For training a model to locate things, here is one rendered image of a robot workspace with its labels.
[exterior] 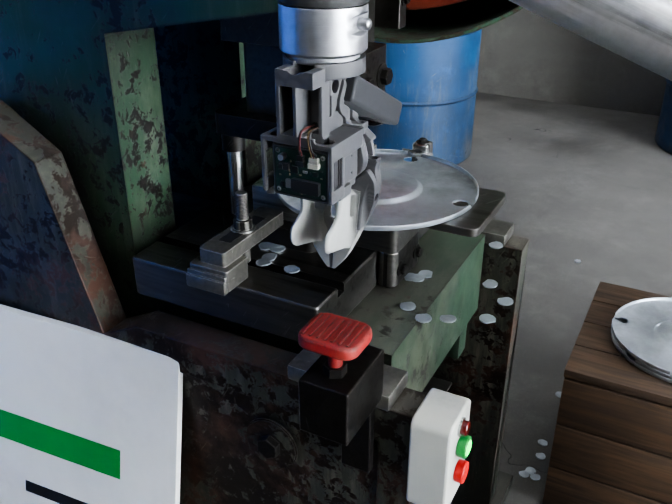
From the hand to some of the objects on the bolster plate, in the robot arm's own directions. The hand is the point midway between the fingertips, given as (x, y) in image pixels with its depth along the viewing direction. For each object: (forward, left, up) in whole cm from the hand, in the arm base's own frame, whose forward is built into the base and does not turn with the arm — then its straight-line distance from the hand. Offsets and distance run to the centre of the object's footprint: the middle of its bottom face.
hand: (336, 251), depth 75 cm
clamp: (+23, -16, -15) cm, 32 cm away
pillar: (+29, -25, -12) cm, 40 cm away
